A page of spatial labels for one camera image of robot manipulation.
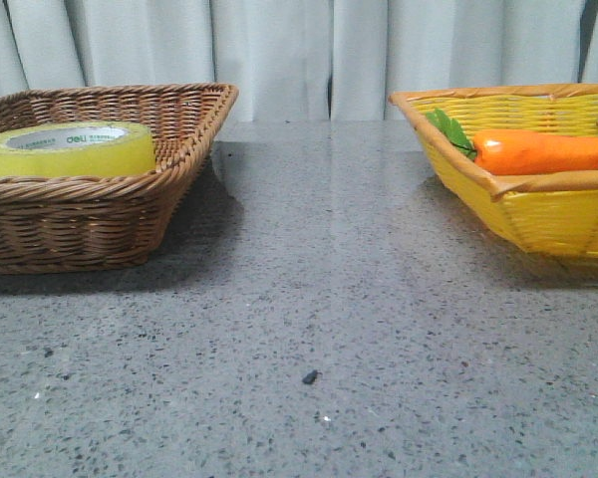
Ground yellow tape roll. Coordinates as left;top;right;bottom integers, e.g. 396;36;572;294
0;120;155;178

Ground brown wicker basket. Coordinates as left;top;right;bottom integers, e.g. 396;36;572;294
0;83;239;274

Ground yellow woven basket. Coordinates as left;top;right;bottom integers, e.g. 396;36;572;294
389;84;598;259

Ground white curtain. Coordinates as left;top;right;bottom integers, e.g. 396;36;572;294
0;1;598;121

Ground orange toy carrot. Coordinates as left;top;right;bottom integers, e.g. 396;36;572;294
425;109;598;175

